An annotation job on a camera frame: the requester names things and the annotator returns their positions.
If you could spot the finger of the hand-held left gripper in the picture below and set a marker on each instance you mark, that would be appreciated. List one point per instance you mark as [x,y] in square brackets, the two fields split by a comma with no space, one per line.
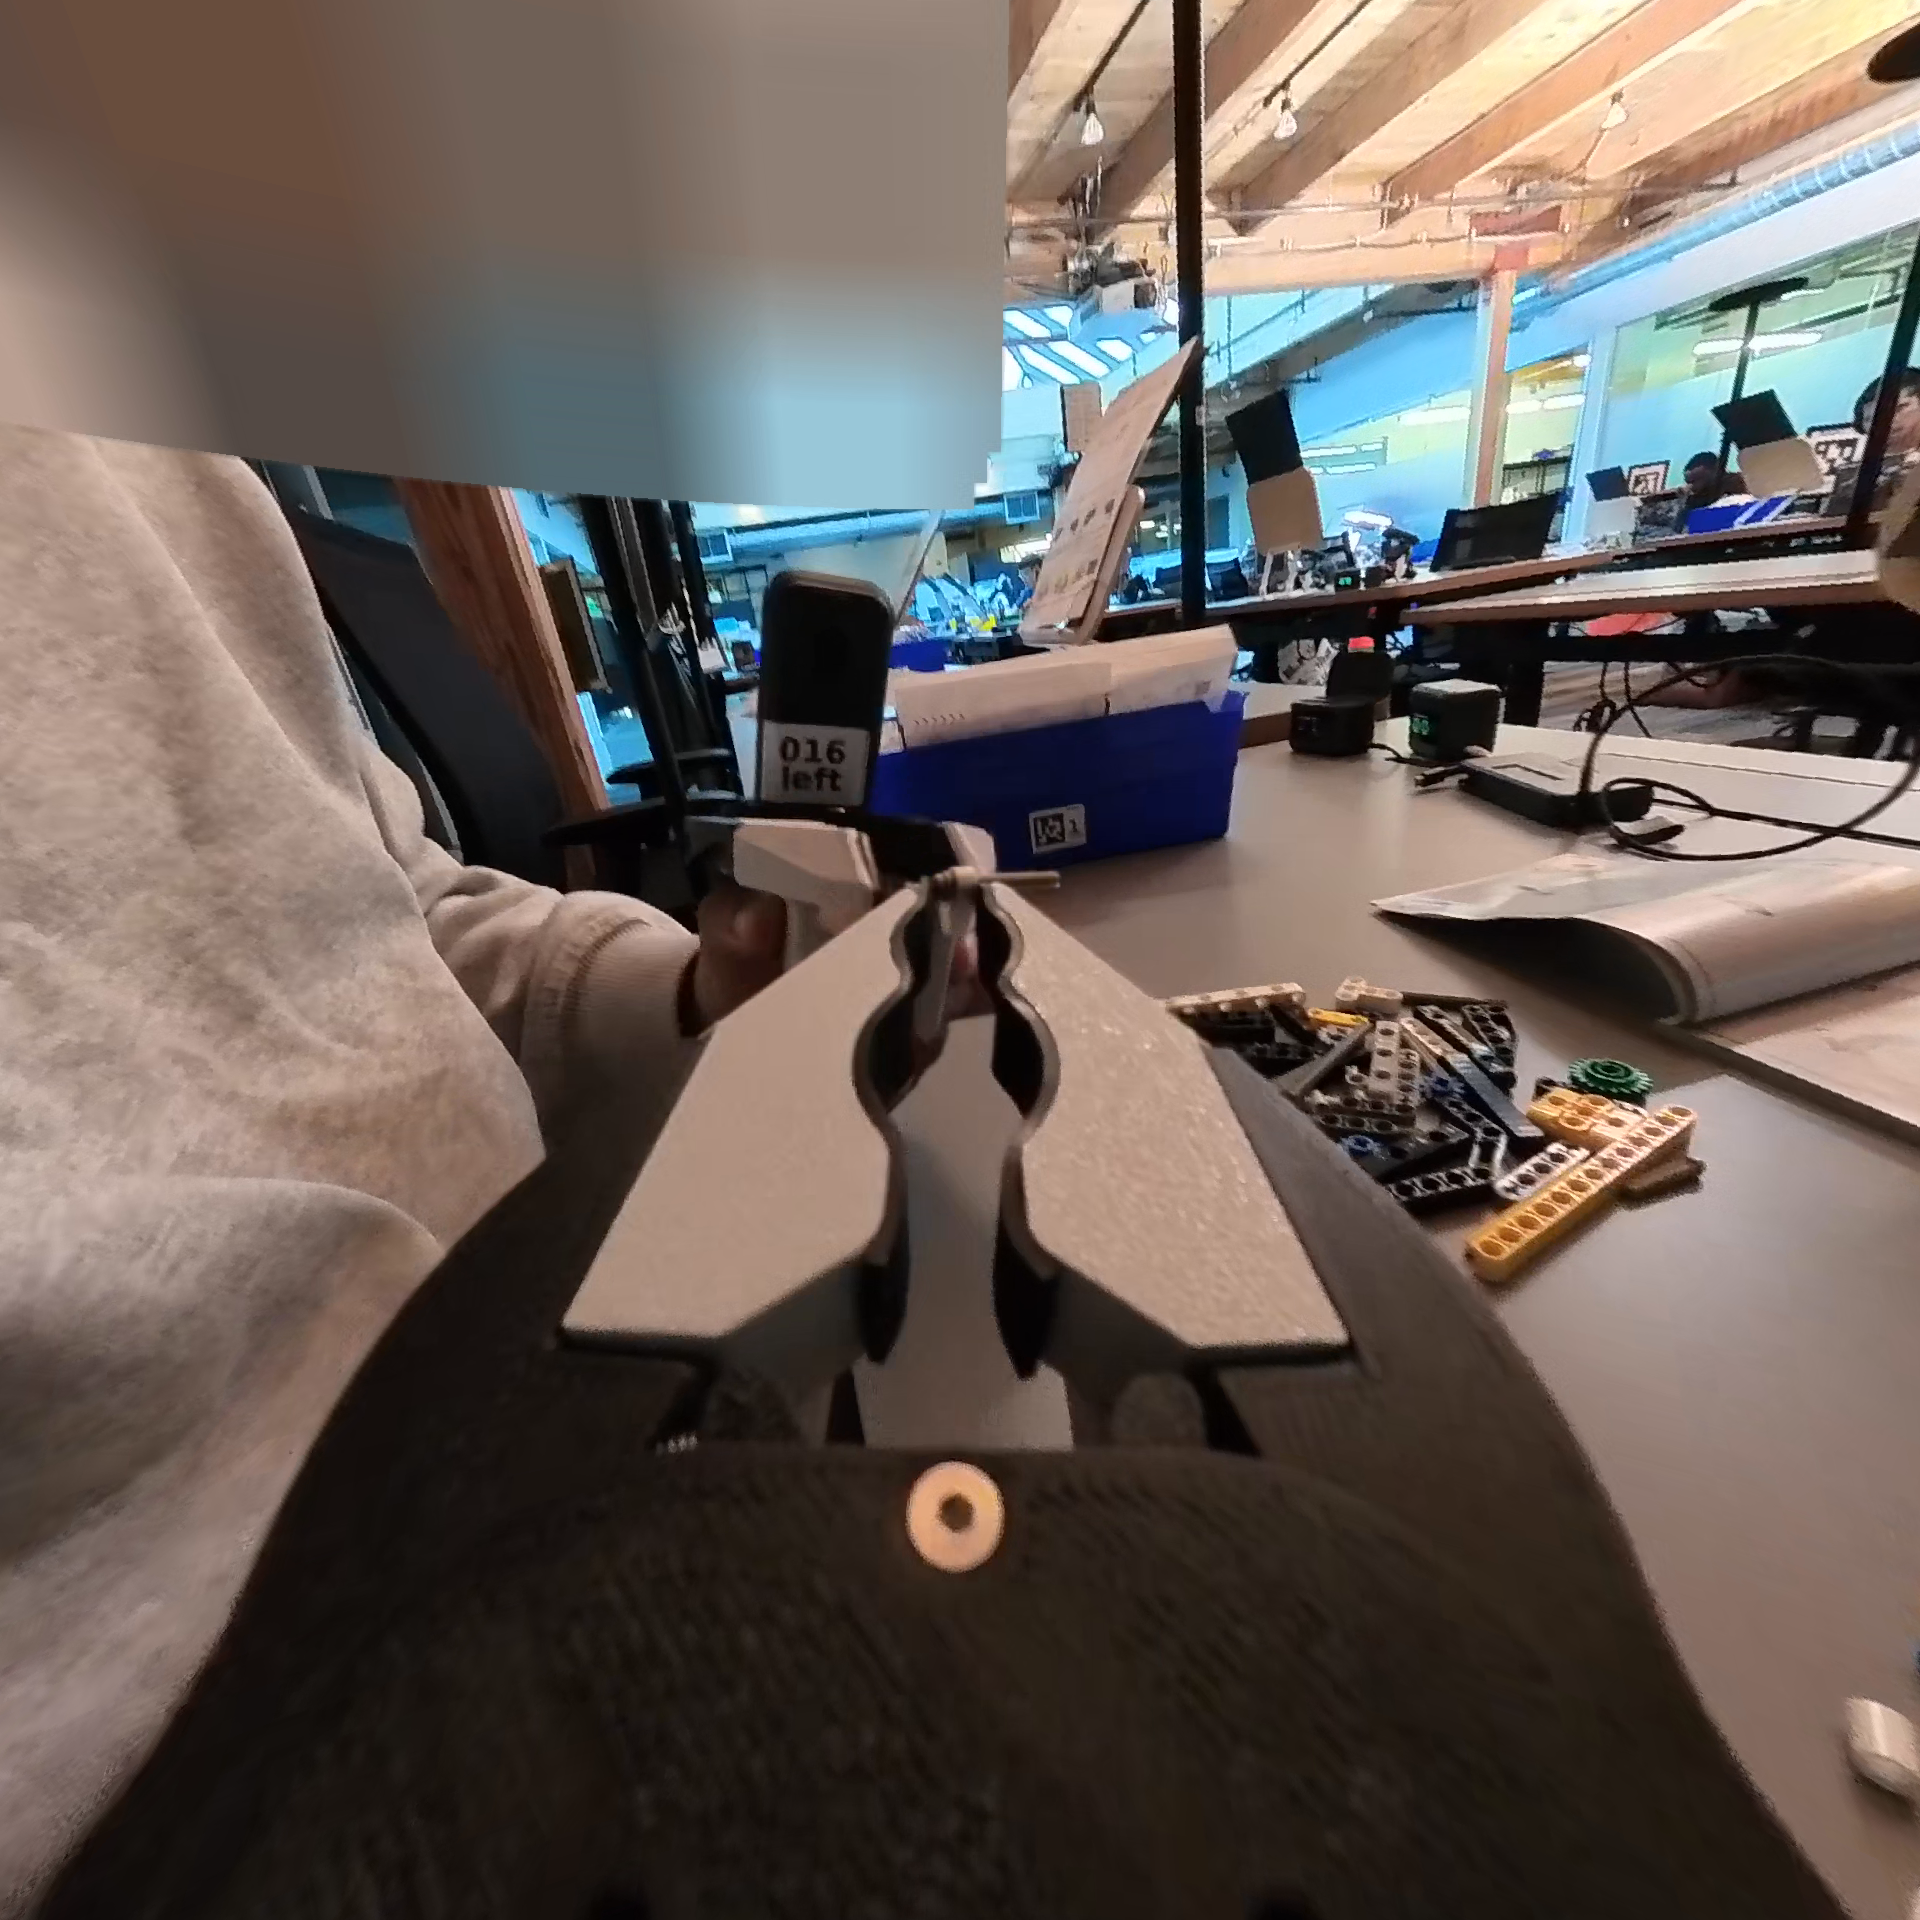
[804,863]
[967,848]

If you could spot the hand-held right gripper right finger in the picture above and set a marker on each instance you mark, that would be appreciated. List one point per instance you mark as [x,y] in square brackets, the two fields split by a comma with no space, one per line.
[1172,1200]

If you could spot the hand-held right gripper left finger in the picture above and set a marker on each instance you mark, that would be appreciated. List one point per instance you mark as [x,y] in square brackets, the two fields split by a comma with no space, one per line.
[751,1184]

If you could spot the tan lego axle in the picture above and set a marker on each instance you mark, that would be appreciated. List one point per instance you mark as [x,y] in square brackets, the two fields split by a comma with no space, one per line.
[1021,879]

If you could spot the small tan T-shaped pin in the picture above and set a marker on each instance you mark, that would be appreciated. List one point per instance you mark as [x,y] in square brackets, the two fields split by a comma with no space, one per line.
[943,974]

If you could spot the person's left forearm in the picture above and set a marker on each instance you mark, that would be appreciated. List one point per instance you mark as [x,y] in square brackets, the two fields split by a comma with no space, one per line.
[570,961]

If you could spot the pile of large lego beams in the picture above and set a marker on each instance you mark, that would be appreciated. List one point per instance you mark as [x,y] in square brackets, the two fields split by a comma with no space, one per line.
[1576,1184]

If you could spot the person's left hand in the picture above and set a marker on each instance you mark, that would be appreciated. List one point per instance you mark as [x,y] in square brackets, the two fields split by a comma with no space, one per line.
[735,961]

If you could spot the blue plastic bin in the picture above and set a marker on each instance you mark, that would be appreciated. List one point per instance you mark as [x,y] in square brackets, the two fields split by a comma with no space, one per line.
[1050,781]

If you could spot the white paper packaging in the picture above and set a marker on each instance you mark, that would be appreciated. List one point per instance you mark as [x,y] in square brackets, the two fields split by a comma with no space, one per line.
[1050,681]

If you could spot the leaning paper sign board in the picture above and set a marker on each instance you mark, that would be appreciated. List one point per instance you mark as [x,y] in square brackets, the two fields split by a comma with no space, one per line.
[1102,511]

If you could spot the black office chair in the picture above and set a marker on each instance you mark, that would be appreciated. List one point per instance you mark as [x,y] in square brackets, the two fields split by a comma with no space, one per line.
[434,704]

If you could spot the black cube device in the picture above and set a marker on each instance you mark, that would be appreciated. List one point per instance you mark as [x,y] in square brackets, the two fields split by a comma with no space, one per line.
[1455,721]
[1342,713]

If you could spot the wooden office desk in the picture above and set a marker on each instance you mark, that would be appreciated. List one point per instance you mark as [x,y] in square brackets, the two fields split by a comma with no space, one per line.
[1350,574]

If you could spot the black vertical pole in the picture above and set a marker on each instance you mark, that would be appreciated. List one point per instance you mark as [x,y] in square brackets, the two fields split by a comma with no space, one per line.
[1190,301]

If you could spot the black power brick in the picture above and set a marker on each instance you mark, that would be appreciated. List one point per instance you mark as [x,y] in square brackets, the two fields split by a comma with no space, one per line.
[1530,786]

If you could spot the instruction booklet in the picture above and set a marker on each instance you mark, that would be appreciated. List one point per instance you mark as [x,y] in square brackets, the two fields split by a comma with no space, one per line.
[1650,932]

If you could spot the black computer monitor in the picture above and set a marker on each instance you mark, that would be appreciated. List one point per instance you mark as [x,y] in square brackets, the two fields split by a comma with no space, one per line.
[1493,534]

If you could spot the dark office desk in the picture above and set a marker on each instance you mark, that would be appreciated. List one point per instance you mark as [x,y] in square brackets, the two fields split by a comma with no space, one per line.
[1650,588]

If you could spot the small white object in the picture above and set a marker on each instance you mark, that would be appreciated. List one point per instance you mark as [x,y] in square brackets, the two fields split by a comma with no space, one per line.
[1881,1748]

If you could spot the wooden door frame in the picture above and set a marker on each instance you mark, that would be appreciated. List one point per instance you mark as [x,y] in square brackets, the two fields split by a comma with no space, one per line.
[494,629]

